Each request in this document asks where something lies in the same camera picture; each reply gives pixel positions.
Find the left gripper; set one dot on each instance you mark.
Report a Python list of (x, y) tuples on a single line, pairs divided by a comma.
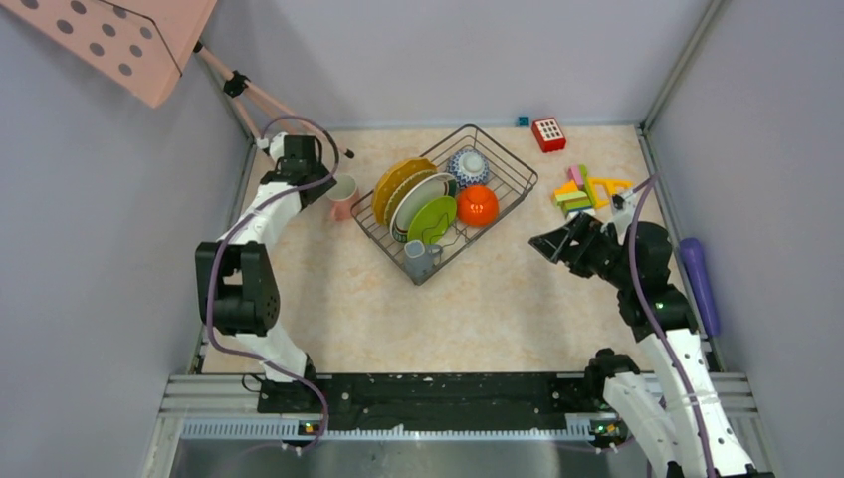
[(323, 184)]

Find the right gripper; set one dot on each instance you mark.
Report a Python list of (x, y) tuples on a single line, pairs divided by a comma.
[(557, 245)]

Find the orange bowl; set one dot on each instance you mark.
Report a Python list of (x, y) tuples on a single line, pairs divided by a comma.
[(477, 206)]

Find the yellow polka dot plate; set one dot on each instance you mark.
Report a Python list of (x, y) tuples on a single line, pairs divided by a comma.
[(391, 179)]

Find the blue red patterned bowl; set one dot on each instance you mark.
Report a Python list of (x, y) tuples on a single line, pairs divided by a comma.
[(470, 167)]

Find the white plate green rim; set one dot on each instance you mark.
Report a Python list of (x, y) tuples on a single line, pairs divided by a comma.
[(433, 187)]

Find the black wire dish rack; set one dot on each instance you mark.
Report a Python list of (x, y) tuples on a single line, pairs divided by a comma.
[(511, 179)]

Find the grey mug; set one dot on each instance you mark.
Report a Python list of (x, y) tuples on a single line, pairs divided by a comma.
[(420, 258)]

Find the round bamboo tray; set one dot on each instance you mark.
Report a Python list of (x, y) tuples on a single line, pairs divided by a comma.
[(400, 192)]

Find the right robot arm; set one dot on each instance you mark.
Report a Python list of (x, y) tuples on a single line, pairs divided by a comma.
[(685, 433)]

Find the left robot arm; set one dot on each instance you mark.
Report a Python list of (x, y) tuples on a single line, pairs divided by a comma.
[(237, 290)]

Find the pink mug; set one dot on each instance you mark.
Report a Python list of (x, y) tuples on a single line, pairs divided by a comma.
[(343, 197)]

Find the colourful toy block stack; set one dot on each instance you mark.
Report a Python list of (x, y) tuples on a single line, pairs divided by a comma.
[(577, 194)]

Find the yellow triangle toy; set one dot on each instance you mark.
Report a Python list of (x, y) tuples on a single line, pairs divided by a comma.
[(601, 190)]

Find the red toy block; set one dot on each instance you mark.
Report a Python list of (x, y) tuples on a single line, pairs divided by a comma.
[(548, 135)]

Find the pink perforated stand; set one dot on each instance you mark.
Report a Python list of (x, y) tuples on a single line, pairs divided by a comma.
[(145, 46)]

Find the purple handle tool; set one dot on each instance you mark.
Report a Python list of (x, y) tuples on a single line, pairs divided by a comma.
[(694, 260)]

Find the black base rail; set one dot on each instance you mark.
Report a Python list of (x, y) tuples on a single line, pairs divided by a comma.
[(497, 401)]

